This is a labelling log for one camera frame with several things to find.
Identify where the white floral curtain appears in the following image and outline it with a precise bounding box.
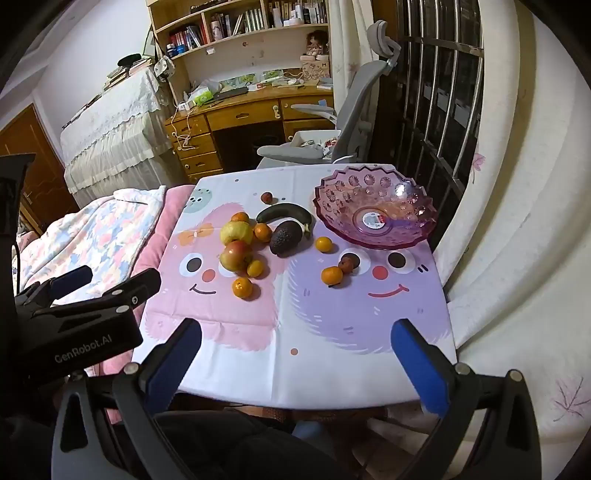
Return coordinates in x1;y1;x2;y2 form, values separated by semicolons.
327;0;377;125
431;0;591;444

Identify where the white tray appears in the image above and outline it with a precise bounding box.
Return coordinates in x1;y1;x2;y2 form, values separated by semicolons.
286;129;342;151

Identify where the pastel floral blanket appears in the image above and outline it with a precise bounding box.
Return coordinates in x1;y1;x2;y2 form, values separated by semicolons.
16;185;167;296

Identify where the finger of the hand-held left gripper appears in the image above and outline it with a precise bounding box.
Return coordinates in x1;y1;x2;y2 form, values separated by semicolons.
14;264;94;305
28;268;162;320

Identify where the white lace cover cloth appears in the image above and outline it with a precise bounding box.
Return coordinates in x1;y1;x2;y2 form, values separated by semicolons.
60;69;174;195

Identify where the dark overripe banana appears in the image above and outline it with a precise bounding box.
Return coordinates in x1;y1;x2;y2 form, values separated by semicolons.
255;202;315;234

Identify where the row of colourful books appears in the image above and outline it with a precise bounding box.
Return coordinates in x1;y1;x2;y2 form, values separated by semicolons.
167;25;207;54

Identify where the pink quilt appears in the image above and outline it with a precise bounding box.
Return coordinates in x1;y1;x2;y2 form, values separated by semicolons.
16;185;197;409

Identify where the stack of books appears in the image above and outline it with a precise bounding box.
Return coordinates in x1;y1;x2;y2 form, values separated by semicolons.
102;58;155;90

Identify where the wooden bookshelf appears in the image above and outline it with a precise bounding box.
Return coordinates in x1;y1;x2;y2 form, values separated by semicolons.
147;0;334;100

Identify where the grey office chair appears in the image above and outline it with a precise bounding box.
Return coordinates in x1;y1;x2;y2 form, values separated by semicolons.
256;19;400;169

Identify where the red apple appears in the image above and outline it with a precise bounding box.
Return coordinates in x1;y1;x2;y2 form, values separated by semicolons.
219;241;254;272

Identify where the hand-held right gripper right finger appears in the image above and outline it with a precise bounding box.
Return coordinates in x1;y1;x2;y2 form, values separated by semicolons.
390;318;542;480

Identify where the yellow pear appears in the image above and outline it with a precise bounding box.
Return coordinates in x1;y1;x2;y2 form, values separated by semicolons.
219;220;254;247

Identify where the cartoon printed tablecloth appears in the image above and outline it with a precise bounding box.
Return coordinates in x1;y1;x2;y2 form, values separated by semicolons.
131;164;458;411

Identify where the brown-haired doll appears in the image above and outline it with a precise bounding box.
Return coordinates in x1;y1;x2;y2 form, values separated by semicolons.
305;30;329;61

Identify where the brown wooden door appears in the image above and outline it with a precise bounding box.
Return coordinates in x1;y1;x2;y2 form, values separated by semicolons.
0;102;79;222

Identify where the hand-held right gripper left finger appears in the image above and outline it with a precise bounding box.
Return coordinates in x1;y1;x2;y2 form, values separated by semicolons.
51;318;204;480

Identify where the dark avocado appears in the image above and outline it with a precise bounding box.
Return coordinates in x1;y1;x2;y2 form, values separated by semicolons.
269;220;305;257

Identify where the row of pale books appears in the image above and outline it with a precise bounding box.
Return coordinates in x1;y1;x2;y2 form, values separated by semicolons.
210;0;328;35

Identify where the white charging cable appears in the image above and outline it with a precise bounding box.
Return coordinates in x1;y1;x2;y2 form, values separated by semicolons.
168;104;195;151

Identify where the beige patterned box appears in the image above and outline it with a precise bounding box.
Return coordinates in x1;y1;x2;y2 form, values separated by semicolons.
300;55;332;81

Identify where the wooden desk with drawers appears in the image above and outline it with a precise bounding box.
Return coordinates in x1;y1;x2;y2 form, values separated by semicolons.
165;83;335;183

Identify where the purple glass bowl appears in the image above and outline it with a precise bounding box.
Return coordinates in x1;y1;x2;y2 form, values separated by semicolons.
315;165;439;251

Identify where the metal window grille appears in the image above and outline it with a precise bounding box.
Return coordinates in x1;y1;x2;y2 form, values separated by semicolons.
369;0;485;217

